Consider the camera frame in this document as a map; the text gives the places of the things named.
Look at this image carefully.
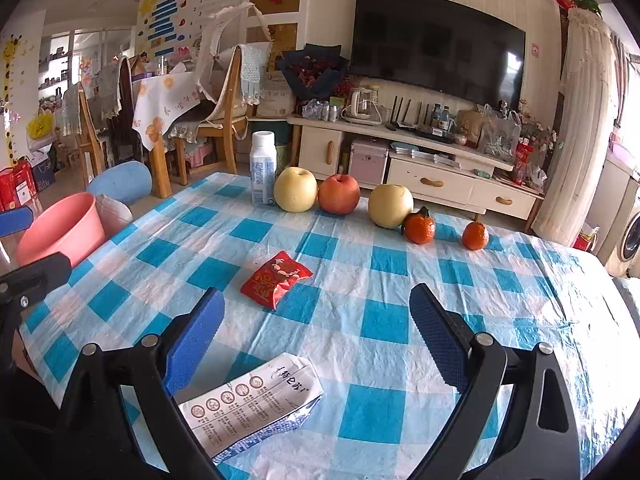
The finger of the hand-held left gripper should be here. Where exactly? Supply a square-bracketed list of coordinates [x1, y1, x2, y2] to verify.
[0, 252, 72, 311]
[0, 207, 35, 238]

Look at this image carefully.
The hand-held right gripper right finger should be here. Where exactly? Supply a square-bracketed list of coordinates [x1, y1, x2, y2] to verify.
[409, 282, 581, 480]

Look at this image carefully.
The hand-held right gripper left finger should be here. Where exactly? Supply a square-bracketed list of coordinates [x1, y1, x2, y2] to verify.
[55, 287, 227, 480]

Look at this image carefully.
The pink plastic bucket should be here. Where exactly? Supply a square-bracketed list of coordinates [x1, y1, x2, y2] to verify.
[15, 192, 108, 271]

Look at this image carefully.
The crushed white blue milk carton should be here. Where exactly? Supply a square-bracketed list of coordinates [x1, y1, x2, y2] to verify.
[177, 352, 323, 465]

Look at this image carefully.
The small red snack packet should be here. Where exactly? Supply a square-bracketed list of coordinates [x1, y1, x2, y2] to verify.
[240, 250, 314, 311]

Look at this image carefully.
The red gift bag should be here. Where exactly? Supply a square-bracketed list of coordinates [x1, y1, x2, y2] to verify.
[0, 160, 38, 211]

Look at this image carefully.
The blue checkered tablecloth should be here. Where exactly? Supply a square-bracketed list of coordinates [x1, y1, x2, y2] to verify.
[17, 171, 636, 480]

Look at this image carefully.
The white plastic bag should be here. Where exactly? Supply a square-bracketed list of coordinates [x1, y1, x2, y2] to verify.
[95, 194, 134, 238]

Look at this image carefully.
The yellow bag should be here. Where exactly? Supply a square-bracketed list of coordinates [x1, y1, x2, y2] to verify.
[27, 111, 55, 153]

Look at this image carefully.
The plain orange tangerine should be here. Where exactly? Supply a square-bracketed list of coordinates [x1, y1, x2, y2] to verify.
[461, 221, 489, 251]

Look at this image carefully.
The tangerine with green leaf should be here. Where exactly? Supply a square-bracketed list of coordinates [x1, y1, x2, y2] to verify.
[400, 206, 436, 245]

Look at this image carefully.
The plain wooden chair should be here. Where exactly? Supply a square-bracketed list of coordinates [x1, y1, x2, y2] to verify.
[75, 82, 108, 181]

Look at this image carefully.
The blue cushioned stool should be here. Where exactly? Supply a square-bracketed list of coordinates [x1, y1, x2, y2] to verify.
[86, 161, 152, 207]

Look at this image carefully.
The large yellow pear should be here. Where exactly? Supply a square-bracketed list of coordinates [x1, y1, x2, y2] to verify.
[368, 183, 415, 230]

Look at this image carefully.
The dark chair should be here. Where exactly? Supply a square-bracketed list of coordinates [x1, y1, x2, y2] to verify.
[107, 57, 146, 166]

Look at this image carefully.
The giraffe height chart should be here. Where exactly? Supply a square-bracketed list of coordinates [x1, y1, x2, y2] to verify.
[0, 32, 36, 161]

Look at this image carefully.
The cream television cabinet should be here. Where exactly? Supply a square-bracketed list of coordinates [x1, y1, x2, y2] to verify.
[287, 115, 546, 221]

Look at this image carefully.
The red apple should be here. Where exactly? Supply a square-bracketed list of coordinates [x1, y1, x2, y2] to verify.
[318, 174, 361, 216]

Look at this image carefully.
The yellow apple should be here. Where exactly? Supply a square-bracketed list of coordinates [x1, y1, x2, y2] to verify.
[273, 166, 319, 213]

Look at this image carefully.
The upright white plastic bottle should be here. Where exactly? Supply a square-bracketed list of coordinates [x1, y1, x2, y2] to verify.
[250, 131, 277, 207]

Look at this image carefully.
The white orange-print table cloth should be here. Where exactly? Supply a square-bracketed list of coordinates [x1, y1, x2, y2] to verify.
[131, 72, 211, 151]

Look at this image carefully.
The pink storage box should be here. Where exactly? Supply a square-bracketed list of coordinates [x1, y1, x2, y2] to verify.
[348, 140, 390, 187]

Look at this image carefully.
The red gift packet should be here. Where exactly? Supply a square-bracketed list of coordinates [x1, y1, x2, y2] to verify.
[515, 142, 536, 183]

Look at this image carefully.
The washing machine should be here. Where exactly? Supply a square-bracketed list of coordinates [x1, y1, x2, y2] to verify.
[605, 210, 640, 278]

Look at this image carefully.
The clear plastic bag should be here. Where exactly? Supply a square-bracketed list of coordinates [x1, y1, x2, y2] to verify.
[477, 105, 522, 163]

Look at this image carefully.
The tan printed bag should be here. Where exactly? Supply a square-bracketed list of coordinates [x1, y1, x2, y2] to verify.
[455, 109, 483, 146]

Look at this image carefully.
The black router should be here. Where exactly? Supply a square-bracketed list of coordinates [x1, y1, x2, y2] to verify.
[385, 96, 416, 131]

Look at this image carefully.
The wooden chair with lace cover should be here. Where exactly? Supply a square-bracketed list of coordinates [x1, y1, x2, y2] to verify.
[200, 45, 273, 173]

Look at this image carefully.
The white electric kettle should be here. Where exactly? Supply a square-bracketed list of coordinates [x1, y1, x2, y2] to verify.
[341, 87, 381, 126]

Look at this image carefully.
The pack of small bottles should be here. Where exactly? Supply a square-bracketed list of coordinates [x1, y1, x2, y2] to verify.
[302, 99, 346, 122]

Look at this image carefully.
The lace covered air conditioner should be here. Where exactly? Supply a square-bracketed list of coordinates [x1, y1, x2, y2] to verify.
[531, 7, 623, 247]

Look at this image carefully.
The lace mesh food cover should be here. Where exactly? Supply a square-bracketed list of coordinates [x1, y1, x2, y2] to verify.
[197, 2, 275, 106]

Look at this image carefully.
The dark blue flower bouquet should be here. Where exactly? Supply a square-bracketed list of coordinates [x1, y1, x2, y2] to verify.
[276, 44, 349, 102]

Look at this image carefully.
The black television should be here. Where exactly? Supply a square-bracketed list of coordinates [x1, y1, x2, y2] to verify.
[348, 0, 527, 108]

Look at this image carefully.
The wall poster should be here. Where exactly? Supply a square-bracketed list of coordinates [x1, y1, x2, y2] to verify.
[137, 0, 248, 58]

